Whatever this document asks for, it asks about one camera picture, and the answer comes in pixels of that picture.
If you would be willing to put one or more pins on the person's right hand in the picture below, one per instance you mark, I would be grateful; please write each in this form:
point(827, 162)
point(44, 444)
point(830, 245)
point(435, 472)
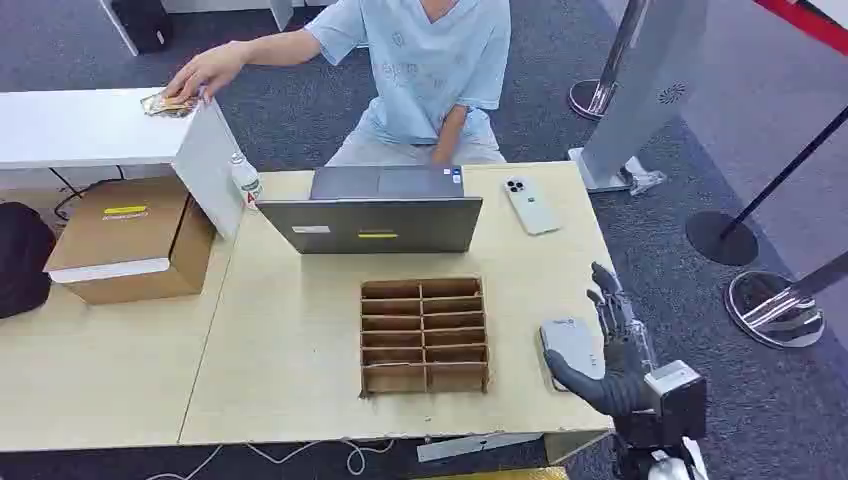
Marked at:
point(208, 66)

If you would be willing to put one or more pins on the flat grey card device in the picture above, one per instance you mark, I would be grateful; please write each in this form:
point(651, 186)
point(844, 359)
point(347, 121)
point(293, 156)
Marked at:
point(573, 344)

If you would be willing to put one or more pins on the white smartphone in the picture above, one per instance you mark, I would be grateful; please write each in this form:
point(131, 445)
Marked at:
point(532, 206)

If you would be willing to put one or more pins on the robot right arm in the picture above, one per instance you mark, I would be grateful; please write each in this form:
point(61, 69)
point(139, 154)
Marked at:
point(639, 450)

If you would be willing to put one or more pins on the grey metal bracket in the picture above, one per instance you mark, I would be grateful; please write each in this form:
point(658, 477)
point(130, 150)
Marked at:
point(477, 447)

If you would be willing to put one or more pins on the black bag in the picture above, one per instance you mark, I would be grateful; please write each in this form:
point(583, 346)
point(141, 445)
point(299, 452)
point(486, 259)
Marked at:
point(23, 258)

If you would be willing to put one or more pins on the clear plastic water bottle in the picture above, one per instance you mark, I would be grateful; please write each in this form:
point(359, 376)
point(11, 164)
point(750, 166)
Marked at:
point(246, 180)

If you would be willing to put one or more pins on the wooden slotted card box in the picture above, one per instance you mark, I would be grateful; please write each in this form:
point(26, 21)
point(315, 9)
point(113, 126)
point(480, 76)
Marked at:
point(424, 371)

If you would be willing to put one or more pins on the red barrier belt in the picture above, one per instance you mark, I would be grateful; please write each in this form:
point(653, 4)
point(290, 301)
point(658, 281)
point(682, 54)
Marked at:
point(805, 23)

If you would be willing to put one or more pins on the yellow sheet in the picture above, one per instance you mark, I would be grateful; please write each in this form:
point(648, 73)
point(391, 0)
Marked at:
point(510, 474)

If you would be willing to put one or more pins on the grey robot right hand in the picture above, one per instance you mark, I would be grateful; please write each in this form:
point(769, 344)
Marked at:
point(619, 391)

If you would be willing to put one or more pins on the person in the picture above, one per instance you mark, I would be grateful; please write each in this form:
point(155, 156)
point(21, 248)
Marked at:
point(424, 66)

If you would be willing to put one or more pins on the chrome stanchion with black post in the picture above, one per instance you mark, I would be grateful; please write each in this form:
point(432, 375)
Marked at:
point(772, 311)

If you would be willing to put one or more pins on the chrome stanchion post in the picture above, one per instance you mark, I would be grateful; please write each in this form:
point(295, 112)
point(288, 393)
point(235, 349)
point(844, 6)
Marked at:
point(606, 79)

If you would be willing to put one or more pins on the grey laptop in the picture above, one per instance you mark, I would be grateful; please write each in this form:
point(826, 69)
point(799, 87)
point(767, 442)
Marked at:
point(371, 222)

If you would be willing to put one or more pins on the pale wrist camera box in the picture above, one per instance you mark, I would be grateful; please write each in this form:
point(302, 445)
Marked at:
point(676, 397)

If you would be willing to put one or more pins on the black stanchion post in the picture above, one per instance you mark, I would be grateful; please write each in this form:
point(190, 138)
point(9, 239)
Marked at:
point(722, 240)

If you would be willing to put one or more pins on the grey kiosk stand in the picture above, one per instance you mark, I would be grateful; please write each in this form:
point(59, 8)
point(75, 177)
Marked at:
point(642, 86)

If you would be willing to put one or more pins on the brown cardboard box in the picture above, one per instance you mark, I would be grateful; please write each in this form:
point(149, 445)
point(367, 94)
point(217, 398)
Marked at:
point(112, 238)

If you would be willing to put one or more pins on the white desk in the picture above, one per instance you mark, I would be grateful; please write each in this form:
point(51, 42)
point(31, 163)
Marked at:
point(79, 126)

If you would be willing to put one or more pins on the black box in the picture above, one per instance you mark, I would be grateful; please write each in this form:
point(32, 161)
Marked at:
point(142, 23)

